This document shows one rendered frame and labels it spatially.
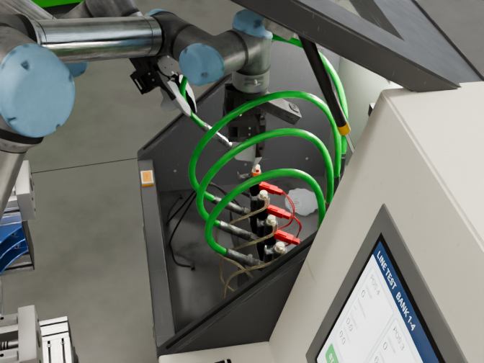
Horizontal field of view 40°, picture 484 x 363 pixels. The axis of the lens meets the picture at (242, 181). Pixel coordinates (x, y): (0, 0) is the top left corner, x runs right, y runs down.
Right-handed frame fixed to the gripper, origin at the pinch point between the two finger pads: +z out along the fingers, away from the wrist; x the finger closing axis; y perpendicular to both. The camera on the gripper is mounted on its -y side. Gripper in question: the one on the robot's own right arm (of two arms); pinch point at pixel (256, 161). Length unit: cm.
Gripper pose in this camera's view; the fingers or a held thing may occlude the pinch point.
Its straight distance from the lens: 147.8
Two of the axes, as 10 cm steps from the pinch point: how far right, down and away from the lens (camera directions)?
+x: 1.8, 6.3, -7.5
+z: -0.3, 7.7, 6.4
